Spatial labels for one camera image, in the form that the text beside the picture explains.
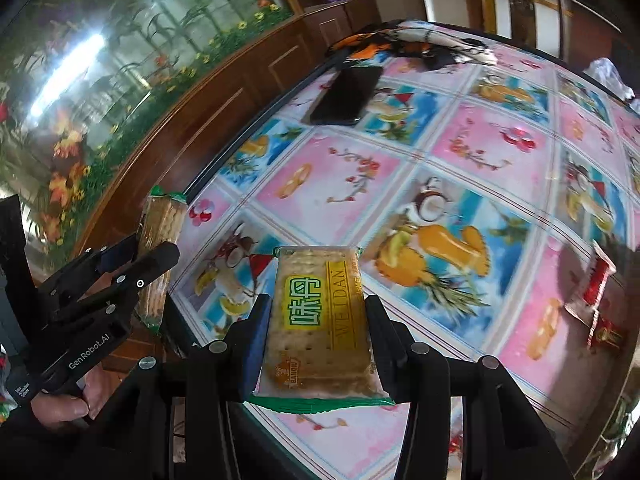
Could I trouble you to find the cracker pack with black stripe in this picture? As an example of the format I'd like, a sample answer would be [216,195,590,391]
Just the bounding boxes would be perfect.
[136,185,188,334]

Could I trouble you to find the cracker pack with yellow label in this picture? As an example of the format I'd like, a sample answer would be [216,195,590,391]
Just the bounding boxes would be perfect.
[248,246,394,415]

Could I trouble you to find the person's left hand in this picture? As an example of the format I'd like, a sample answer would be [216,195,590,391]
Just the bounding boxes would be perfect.
[30,364,116,430]

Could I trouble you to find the floral pattern tablecloth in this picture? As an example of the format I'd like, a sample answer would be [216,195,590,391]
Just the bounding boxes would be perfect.
[171,42,639,479]

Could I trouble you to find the red white snack packet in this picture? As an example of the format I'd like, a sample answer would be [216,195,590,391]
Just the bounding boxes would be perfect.
[564,240,617,327]

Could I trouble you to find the small red candy packet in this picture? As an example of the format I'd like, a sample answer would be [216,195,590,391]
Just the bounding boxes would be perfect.
[587,316,628,353]

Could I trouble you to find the black smartphone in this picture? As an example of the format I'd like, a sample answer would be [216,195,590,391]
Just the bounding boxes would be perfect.
[309,66,383,127]

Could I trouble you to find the wooden sideboard cabinet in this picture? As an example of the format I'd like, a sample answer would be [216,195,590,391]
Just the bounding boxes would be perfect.
[74,0,384,376]

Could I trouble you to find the patterned cloth bundle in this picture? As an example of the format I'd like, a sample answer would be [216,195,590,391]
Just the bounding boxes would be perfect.
[326,21,498,70]

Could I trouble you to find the white plastic bag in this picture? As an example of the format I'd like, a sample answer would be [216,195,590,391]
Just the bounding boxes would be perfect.
[584,58,640,114]

